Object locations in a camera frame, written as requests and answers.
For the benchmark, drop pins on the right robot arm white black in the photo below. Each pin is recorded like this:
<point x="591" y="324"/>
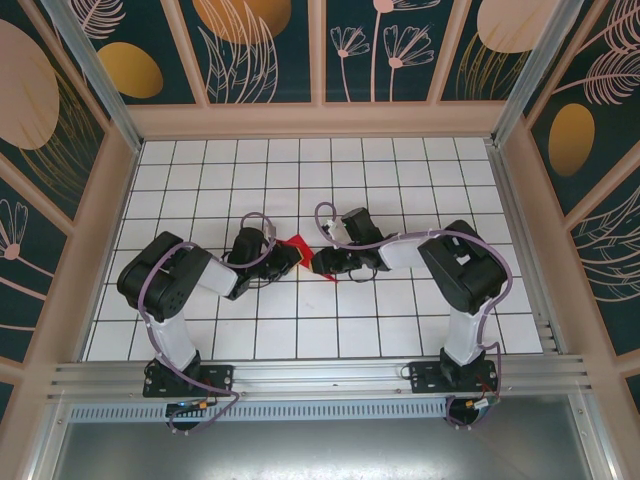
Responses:
<point x="460" y="270"/>

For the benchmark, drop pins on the aluminium mounting rail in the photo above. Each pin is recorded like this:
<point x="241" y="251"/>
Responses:
<point x="320" y="375"/>

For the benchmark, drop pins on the red square paper sheet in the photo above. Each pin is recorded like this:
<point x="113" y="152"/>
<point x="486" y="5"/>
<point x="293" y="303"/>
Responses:
<point x="299" y="242"/>

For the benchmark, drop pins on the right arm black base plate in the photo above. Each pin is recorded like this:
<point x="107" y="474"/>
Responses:
<point x="425" y="382"/>

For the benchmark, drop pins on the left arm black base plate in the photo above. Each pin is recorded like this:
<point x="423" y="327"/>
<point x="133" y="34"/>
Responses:
<point x="220" y="380"/>

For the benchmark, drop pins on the grey metal sheet panel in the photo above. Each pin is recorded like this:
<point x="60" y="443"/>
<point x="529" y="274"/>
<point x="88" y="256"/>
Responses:
<point x="320" y="455"/>

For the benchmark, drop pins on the aluminium corner post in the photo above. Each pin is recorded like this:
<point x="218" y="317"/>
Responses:
<point x="97" y="75"/>
<point x="530" y="75"/>

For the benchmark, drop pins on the aluminium side rail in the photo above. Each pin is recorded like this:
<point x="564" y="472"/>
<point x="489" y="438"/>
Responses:
<point x="511" y="200"/>

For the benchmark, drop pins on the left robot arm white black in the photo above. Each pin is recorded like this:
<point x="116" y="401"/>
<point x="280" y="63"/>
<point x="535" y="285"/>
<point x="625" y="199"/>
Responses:
<point x="160" y="285"/>

